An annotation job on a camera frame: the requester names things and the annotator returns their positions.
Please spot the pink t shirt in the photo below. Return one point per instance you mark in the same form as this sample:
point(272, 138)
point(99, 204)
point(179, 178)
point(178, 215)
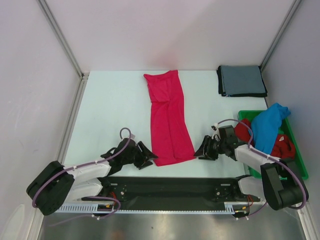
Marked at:
point(170, 139)

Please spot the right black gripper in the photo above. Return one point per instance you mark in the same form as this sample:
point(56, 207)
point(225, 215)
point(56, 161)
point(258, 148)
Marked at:
point(204, 153)

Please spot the aluminium frame post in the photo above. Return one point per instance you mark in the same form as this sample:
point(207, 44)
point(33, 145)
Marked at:
point(281, 31)
point(57, 31)

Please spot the left aluminium frame post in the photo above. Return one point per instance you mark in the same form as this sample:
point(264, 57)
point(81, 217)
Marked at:
point(57, 31)

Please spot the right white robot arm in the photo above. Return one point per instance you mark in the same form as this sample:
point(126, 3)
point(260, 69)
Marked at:
point(280, 185)

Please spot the dark red t shirt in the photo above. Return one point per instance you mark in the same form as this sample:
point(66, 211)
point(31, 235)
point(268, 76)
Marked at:
point(283, 146)

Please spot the folded black t shirt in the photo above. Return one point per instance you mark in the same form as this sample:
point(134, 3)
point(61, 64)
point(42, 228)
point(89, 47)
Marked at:
point(220, 82)

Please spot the folded grey t shirt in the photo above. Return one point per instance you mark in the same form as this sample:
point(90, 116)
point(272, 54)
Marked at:
point(241, 80)

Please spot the blue t shirt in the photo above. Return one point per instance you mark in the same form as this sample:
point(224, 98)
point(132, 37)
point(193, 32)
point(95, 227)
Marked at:
point(265, 127)

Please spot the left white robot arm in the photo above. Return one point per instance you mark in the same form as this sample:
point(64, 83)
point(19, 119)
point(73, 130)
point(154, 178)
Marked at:
point(58, 184)

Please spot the green plastic bin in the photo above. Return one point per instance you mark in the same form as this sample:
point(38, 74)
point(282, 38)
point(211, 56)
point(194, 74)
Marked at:
point(284, 129)

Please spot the right aluminium frame post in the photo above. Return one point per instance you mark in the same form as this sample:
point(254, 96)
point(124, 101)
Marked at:
point(281, 31)

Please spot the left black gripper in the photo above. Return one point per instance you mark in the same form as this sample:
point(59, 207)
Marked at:
point(144, 155)

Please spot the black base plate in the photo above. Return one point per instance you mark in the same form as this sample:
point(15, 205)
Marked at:
point(175, 193)

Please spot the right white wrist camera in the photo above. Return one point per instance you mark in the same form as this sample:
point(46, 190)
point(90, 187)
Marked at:
point(215, 127)

